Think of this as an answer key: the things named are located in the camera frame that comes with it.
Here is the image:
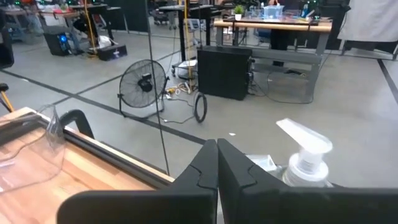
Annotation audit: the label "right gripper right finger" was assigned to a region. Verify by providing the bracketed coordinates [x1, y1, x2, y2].
[216, 138, 398, 224]

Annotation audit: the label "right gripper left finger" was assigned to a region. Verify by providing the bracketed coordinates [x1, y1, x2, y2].
[56, 138, 219, 224]

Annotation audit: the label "clear sloped-rim pantry bin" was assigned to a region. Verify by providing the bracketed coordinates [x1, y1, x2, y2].
[0, 104, 67, 194]

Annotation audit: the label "black floor fan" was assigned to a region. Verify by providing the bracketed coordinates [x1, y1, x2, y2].
[117, 58, 170, 119]

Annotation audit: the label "black curved tube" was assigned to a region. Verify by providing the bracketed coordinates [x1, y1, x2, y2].
[58, 108, 96, 140]

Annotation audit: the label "large black cabinet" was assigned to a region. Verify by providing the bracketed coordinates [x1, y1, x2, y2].
[197, 45, 253, 101]

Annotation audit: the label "black floor case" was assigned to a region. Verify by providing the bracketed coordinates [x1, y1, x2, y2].
[97, 43, 128, 62]

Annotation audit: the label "white plastic bag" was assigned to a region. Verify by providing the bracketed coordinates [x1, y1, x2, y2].
[98, 34, 113, 49]

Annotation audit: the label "yellow rod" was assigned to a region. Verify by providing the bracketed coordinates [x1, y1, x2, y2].
[0, 90, 15, 113]

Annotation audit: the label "wood-top workbench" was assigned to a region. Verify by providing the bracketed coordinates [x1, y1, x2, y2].
[213, 17, 333, 103]

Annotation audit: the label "black computer tower blue light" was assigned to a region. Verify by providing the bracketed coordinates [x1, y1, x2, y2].
[42, 26, 75, 57]

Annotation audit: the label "clear lidded storage box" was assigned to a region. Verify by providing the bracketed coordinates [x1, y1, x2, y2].
[262, 4, 285, 19]

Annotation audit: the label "small green potted plant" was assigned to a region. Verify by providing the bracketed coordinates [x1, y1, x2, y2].
[233, 4, 246, 22]

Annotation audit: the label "white hanging cloth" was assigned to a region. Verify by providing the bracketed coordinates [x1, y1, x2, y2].
[337, 0, 398, 43]

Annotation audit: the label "thin black hanging cable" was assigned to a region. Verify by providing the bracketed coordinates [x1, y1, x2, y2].
[144, 0, 171, 175]

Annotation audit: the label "white power strip cables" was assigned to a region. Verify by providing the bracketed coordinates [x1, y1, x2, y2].
[166, 81, 197, 100]

